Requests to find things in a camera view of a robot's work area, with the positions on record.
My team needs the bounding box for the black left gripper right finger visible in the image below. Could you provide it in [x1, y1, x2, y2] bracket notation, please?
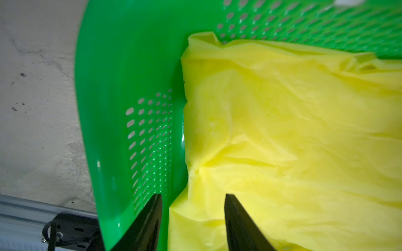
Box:
[224, 194, 275, 251]

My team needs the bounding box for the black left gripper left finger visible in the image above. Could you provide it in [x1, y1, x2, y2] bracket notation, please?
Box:
[112, 194, 163, 251]

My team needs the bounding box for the large yellow raincoat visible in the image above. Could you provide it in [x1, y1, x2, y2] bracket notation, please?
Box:
[168, 32, 402, 251]

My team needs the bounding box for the green perforated plastic basket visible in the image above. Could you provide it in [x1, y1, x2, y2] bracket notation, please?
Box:
[75, 1, 402, 251]

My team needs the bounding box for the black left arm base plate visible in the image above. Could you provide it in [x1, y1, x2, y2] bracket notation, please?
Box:
[41, 213, 105, 251]

